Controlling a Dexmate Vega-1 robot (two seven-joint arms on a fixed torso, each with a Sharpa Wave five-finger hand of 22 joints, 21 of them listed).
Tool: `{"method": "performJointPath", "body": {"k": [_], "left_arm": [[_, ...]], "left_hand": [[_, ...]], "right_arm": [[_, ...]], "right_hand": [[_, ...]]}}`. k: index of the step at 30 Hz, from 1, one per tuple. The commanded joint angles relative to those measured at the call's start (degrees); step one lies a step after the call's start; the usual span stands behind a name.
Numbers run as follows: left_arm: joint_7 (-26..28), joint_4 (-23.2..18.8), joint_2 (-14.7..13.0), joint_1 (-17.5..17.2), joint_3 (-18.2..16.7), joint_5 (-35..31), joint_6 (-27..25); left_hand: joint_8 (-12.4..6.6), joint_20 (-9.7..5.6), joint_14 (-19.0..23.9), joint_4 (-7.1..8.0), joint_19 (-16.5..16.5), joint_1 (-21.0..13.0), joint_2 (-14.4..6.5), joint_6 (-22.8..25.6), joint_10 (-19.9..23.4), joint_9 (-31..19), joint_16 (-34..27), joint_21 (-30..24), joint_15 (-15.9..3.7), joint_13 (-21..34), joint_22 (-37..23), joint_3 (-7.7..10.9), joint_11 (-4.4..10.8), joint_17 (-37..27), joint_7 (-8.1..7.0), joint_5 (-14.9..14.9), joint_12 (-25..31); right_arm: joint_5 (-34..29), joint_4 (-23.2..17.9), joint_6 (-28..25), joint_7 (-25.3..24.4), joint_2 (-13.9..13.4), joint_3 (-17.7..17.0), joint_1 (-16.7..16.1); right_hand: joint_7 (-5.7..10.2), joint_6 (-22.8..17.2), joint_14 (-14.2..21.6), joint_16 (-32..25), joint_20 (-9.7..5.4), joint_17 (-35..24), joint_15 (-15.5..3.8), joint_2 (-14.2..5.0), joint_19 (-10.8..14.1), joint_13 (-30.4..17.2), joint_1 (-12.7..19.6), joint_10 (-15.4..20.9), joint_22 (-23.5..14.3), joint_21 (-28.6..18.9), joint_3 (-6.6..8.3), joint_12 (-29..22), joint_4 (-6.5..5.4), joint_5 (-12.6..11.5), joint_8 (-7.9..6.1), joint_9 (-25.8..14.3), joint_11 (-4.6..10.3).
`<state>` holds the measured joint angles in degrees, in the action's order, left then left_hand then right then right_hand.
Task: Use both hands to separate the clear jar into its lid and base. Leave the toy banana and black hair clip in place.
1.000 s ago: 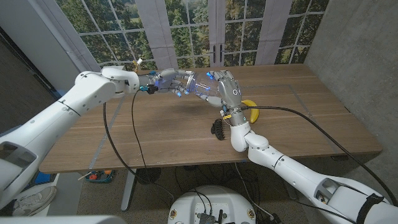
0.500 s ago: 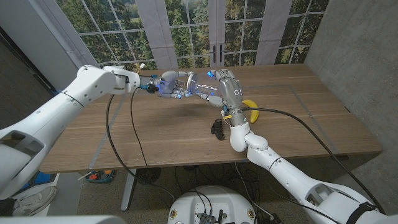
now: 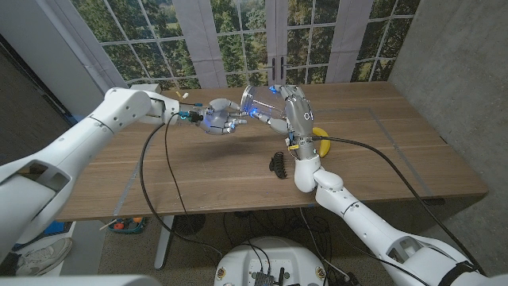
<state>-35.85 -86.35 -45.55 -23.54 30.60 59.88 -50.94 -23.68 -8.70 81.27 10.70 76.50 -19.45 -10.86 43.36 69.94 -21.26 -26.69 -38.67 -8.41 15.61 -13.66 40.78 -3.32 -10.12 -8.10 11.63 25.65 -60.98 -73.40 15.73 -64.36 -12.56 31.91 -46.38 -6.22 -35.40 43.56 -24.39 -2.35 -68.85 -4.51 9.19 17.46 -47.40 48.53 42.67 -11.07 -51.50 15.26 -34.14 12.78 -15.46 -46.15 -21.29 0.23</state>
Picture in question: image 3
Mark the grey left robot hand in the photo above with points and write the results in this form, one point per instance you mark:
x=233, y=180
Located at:
x=218, y=119

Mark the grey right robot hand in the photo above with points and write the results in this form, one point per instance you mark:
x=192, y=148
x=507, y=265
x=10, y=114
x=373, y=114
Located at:
x=299, y=115

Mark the clear glass jar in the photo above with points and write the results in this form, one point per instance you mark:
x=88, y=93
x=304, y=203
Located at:
x=268, y=103

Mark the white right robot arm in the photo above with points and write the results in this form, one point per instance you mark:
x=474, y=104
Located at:
x=365, y=226

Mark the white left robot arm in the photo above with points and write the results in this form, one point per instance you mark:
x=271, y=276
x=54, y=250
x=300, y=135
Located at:
x=79, y=139

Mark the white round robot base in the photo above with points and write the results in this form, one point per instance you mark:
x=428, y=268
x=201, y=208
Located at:
x=238, y=262

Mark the yellow toy banana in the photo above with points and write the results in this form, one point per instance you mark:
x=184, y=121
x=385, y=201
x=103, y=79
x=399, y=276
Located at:
x=324, y=149

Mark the black hair clip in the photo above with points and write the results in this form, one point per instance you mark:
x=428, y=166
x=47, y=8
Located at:
x=278, y=165

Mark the white power strip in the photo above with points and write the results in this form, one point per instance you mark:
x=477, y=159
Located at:
x=148, y=87

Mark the printed window backdrop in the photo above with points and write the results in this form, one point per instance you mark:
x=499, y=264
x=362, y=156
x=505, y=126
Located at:
x=238, y=39

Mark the black round fan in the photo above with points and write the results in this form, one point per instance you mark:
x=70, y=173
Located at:
x=192, y=225

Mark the white table leg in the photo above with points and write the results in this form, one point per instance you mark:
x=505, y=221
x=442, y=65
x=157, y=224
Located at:
x=162, y=246

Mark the basket of colourful toys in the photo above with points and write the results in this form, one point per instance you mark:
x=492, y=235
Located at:
x=127, y=226

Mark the blue and black pad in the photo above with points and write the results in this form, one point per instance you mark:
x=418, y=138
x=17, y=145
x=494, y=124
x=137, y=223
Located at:
x=55, y=227

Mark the white robot torso edge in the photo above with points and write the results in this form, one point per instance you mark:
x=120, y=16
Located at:
x=79, y=281

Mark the white sneaker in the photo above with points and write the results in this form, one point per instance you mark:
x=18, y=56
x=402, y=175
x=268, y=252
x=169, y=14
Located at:
x=43, y=258

